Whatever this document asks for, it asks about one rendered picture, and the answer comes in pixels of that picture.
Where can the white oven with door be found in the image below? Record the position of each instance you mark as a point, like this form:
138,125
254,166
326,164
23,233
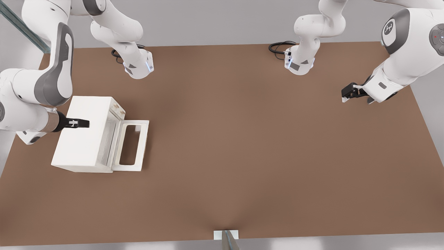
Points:
86,139

